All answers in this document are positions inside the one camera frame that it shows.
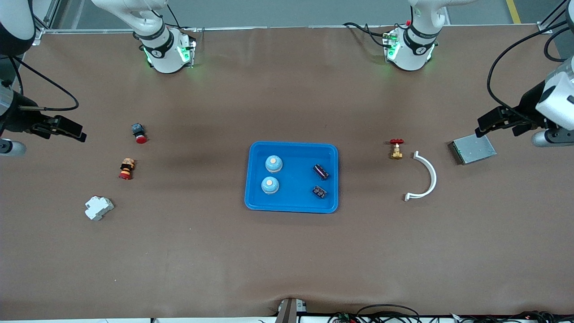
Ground black looped cable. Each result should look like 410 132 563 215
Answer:
357 304 420 323

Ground white circuit breaker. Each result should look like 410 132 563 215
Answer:
84 196 115 222

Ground black cable bundle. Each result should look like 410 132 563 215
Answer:
451 310 574 323

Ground black arm base cable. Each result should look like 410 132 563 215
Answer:
165 4 198 32
343 22 391 48

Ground white curved plastic bracket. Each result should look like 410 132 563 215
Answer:
404 151 437 202

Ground black right arm base cable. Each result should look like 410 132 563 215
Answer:
165 4 198 32

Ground grey metal box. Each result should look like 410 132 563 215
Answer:
448 132 497 166

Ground aluminium frame post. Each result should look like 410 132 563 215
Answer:
536 0 570 34
34 0 61 45

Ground brown table mat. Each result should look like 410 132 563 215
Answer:
0 25 574 320

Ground black left arm base cable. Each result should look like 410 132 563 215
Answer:
343 22 391 48

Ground red emergency stop orange body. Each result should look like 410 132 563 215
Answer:
118 158 136 181

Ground blue plastic tray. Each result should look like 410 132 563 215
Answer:
244 141 339 214

